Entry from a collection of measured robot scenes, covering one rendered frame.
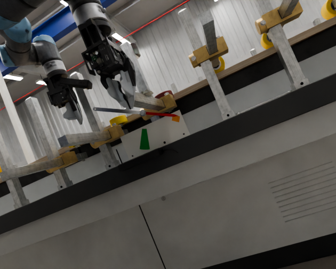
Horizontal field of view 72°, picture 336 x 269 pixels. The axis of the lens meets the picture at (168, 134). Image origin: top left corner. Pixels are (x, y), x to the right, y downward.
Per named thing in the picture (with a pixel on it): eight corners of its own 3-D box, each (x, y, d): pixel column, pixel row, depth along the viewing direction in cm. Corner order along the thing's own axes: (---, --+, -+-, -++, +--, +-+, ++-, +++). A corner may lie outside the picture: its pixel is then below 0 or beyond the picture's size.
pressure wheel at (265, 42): (270, 22, 95) (258, 39, 97) (287, 32, 94) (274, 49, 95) (268, 28, 101) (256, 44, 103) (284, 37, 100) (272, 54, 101)
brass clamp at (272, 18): (304, 9, 73) (297, -5, 73) (262, 31, 77) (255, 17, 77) (298, 18, 79) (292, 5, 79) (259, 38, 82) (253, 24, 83)
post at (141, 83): (175, 155, 87) (126, 39, 89) (167, 158, 88) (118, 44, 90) (177, 153, 91) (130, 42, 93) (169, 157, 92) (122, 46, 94)
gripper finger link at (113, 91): (111, 113, 54) (96, 77, 54) (122, 114, 59) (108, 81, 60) (122, 108, 53) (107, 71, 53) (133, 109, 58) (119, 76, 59)
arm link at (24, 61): (-6, 33, 76) (31, 32, 82) (-3, 52, 85) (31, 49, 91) (2, 55, 75) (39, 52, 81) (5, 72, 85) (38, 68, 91)
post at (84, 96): (120, 179, 94) (75, 70, 96) (112, 182, 94) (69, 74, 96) (124, 176, 97) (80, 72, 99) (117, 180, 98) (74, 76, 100)
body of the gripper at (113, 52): (89, 77, 52) (69, 29, 53) (108, 83, 61) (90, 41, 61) (118, 61, 51) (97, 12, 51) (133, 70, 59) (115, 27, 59)
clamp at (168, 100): (174, 105, 86) (169, 93, 86) (143, 120, 89) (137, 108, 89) (177, 107, 91) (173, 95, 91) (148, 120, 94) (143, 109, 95)
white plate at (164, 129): (190, 134, 85) (179, 109, 85) (129, 160, 91) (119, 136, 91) (190, 134, 85) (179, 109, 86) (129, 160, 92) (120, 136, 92)
